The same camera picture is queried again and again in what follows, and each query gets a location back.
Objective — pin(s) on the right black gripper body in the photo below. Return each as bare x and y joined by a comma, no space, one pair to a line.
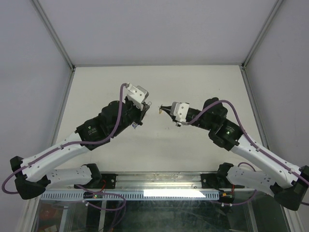
199,122

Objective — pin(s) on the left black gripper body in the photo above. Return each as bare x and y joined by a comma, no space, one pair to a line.
133,114

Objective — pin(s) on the key with blue tag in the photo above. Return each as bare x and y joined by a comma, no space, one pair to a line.
134,125

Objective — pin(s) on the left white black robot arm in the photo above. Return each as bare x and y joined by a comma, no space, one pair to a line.
35,175

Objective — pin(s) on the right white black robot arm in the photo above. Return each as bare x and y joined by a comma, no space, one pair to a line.
287,183

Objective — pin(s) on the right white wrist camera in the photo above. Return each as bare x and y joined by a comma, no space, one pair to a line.
179,110

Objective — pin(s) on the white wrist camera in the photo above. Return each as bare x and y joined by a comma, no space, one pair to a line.
137,95
179,110

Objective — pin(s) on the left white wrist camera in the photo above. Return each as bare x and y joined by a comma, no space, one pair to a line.
137,95

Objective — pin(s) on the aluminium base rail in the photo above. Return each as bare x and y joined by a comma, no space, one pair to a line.
163,180

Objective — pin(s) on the white slotted cable duct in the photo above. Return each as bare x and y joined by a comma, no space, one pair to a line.
144,195

